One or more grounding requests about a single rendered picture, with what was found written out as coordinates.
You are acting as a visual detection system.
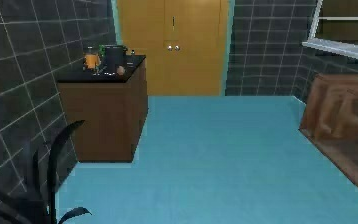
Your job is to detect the orange glass jar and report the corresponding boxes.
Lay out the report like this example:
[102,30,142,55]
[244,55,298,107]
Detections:
[83,46,101,71]

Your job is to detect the green bottle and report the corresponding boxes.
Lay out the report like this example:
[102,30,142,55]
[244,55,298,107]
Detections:
[98,44,107,64]

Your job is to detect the dark leafy house plant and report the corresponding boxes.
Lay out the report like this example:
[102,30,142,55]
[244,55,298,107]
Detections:
[0,119,93,224]

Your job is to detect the yellow wooden cupboard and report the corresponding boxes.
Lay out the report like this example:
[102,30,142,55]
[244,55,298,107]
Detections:
[116,0,231,97]

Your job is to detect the brown wooden furniture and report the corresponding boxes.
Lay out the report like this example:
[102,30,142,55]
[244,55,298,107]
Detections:
[299,73,358,200]

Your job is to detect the black pot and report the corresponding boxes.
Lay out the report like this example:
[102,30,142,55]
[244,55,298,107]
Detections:
[103,44,129,74]

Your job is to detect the white framed window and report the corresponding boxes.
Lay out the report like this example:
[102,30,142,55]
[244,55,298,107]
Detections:
[301,0,358,61]

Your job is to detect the brown cabinet with black top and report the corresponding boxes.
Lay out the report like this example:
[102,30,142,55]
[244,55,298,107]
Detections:
[56,54,149,164]

